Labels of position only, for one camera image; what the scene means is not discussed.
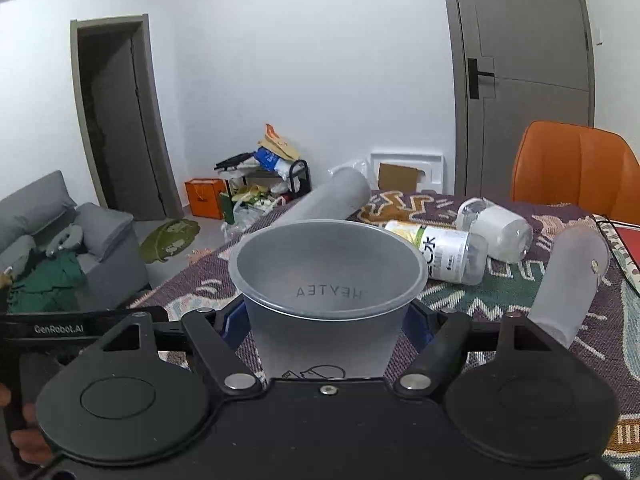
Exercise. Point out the green cloth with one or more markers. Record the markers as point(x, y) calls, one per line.
point(50, 285)

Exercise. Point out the grey door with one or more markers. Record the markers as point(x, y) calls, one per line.
point(530, 35)

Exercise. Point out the clear plastic bag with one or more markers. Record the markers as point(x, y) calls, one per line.
point(242, 220)

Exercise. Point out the printed tablecloth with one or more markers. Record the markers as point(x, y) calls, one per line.
point(500, 290)

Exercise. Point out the orange paper bag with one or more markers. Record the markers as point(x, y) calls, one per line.
point(202, 199)

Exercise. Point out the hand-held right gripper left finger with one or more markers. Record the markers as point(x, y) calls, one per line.
point(234, 327)

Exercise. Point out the orange chair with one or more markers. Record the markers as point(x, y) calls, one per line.
point(570, 170)

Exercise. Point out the person's left hand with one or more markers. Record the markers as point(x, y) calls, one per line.
point(31, 442)

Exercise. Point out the grey sofa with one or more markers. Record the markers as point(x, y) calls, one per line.
point(100, 240)

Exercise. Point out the dark doorway frame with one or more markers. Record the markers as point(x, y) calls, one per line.
point(150, 125)

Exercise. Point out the white foam tray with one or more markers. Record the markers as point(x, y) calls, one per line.
point(430, 167)

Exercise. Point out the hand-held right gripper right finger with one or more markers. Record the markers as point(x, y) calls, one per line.
point(414, 327)

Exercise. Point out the brown cardboard piece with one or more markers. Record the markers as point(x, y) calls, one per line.
point(397, 176)

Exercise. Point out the cluttered black shelf rack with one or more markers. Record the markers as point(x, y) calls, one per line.
point(272, 175)

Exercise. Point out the clear bottle yellow white label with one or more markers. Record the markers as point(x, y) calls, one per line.
point(440, 252)

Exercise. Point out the green floor mat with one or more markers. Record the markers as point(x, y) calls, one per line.
point(167, 240)

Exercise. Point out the frosted plastic cup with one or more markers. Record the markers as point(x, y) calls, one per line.
point(330, 195)
point(320, 270)
point(570, 280)

